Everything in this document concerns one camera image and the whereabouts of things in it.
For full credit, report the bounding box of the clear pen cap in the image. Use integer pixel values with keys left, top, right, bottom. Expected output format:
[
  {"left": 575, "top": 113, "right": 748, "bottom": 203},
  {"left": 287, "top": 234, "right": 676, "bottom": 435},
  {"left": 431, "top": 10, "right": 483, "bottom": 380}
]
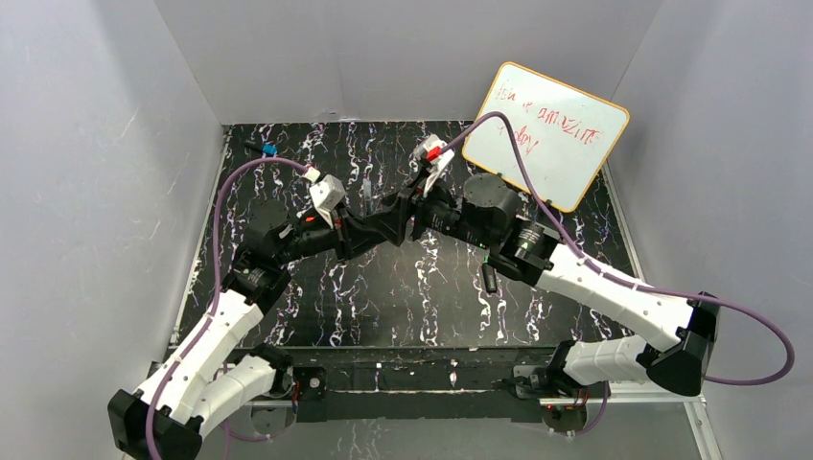
[{"left": 362, "top": 178, "right": 372, "bottom": 205}]

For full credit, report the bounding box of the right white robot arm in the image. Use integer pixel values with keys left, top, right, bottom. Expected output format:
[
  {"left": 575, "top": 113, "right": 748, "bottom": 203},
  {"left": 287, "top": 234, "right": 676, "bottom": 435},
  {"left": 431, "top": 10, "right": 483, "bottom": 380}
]
[{"left": 380, "top": 173, "right": 719, "bottom": 397}]

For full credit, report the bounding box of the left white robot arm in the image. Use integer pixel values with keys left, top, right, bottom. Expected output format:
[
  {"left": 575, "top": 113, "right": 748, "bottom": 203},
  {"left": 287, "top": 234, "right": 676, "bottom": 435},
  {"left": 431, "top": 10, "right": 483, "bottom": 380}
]
[{"left": 107, "top": 202, "right": 413, "bottom": 459}]

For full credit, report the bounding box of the green tipped black highlighter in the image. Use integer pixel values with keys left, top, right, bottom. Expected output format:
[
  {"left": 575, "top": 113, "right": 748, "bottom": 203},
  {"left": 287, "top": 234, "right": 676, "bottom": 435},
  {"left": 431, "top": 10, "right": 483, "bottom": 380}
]
[{"left": 481, "top": 264, "right": 498, "bottom": 294}]

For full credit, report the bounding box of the blue capped black marker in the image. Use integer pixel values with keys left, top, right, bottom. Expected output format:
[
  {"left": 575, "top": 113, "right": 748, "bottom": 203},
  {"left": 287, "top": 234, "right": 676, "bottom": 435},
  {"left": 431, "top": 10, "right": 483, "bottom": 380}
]
[{"left": 244, "top": 141, "right": 277, "bottom": 157}]

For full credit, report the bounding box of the yellow framed whiteboard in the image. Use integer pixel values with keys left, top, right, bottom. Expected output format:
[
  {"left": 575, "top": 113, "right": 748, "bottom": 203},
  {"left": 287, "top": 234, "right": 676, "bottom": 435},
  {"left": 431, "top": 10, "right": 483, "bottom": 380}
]
[{"left": 461, "top": 62, "right": 630, "bottom": 213}]

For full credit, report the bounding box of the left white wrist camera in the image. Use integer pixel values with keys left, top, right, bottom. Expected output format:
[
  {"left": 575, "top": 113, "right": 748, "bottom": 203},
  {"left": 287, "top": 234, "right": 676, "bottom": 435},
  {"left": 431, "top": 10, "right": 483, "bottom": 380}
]
[{"left": 303, "top": 166, "right": 346, "bottom": 229}]

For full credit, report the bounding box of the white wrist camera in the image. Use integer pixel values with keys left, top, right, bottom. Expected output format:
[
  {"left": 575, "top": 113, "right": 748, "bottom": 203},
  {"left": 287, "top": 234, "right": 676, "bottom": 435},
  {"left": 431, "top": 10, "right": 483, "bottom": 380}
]
[
  {"left": 303, "top": 166, "right": 346, "bottom": 229},
  {"left": 411, "top": 134, "right": 454, "bottom": 197}
]

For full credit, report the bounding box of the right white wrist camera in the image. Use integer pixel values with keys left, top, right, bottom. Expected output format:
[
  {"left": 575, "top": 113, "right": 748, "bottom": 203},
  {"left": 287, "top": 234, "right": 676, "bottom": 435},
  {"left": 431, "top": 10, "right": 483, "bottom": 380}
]
[{"left": 411, "top": 134, "right": 454, "bottom": 197}]

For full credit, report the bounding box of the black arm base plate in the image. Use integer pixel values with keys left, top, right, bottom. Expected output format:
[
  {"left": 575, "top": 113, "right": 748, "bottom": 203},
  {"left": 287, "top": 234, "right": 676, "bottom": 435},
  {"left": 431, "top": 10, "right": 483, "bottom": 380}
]
[{"left": 284, "top": 346, "right": 609, "bottom": 423}]

